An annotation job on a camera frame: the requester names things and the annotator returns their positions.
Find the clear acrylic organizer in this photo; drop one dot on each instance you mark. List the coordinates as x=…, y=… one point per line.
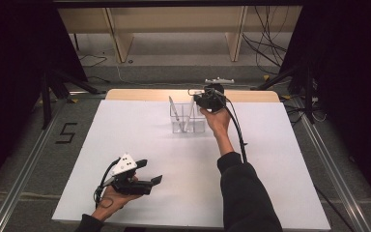
x=198, y=124

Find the black curtain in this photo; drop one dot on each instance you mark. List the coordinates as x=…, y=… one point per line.
x=351, y=80
x=13, y=80

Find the black metal stand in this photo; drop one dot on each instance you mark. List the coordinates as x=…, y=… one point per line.
x=308, y=96
x=46, y=103

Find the person's left hand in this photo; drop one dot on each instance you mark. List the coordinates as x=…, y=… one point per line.
x=112, y=203

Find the person's right hand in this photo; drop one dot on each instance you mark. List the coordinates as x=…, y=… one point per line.
x=219, y=124

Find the aluminium rail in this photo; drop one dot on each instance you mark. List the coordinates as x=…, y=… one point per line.
x=19, y=187
x=338, y=180

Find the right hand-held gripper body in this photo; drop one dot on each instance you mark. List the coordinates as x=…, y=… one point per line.
x=211, y=100

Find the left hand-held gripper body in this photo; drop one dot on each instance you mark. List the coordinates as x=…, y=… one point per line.
x=135, y=187

